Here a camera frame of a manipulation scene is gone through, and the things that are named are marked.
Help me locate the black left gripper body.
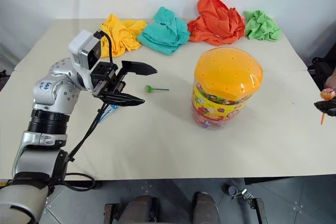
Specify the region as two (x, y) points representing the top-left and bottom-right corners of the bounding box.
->
(90, 60), (127, 99)

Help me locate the dark rounded shape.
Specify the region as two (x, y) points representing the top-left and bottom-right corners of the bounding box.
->
(193, 191), (221, 224)
(121, 194), (159, 224)

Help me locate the blue lollipop stick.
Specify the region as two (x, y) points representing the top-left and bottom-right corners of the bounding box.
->
(98, 104), (119, 124)

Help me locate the yellow crumpled cloth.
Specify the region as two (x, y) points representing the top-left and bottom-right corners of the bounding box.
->
(99, 13), (148, 58)

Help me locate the black fabric object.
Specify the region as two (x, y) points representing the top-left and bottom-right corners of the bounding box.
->
(306, 56), (336, 92)

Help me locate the orange crumpled cloth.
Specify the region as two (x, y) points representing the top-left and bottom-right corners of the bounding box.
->
(187, 0), (246, 46)

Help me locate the green stick lollipop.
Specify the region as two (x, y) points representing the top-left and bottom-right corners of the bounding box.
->
(144, 84), (170, 94)

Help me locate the black object at edge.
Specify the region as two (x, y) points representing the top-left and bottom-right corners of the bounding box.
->
(0, 69), (9, 92)

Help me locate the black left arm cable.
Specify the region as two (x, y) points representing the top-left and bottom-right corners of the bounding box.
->
(47, 30), (119, 192)

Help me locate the dark metal frame bracket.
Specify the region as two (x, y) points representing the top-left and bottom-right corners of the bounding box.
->
(248, 197), (266, 224)
(103, 202), (120, 224)

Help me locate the bystander bare hand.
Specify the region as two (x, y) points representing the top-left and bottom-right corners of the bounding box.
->
(323, 73), (336, 91)

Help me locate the clear plastic lollipop jar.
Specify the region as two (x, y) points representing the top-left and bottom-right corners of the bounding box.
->
(191, 81), (255, 130)

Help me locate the orange stick lollipop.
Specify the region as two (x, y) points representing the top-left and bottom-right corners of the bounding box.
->
(319, 89), (336, 125)

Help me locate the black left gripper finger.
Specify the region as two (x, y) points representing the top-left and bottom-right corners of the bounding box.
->
(116, 60), (158, 83)
(100, 92), (145, 107)

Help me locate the teal crumpled cloth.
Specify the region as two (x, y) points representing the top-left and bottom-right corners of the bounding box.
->
(136, 6), (191, 56)

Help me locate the orange perforated jar lid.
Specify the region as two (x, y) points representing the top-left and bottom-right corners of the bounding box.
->
(194, 46), (264, 102)

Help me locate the dark table frame beam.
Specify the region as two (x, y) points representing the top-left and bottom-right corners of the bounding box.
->
(243, 173), (336, 186)

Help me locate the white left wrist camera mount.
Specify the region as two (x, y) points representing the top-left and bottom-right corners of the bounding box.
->
(67, 29), (102, 70)

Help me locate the green crumpled cloth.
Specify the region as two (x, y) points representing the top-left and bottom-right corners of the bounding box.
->
(243, 9), (282, 42)

